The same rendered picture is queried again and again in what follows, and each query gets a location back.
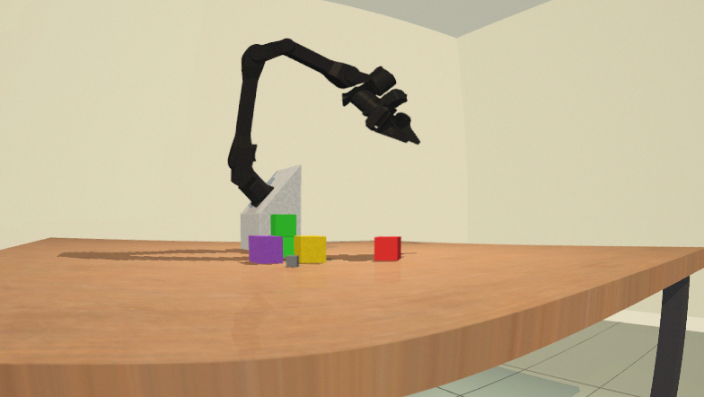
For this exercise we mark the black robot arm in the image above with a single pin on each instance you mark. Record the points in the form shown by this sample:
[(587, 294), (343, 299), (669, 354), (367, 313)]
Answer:
[(242, 153)]

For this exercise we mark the purple cube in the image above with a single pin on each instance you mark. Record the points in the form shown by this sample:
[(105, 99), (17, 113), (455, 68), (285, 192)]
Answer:
[(266, 249)]

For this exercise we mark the red block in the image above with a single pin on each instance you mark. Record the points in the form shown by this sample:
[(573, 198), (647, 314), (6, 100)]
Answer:
[(387, 248)]

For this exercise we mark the green block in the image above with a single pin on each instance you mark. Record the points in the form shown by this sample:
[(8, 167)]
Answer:
[(288, 246), (283, 225)]

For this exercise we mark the yellow block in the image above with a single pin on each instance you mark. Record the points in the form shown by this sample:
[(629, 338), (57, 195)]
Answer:
[(310, 248)]

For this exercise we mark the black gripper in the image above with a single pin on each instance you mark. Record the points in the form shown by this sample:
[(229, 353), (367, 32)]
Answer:
[(397, 126)]

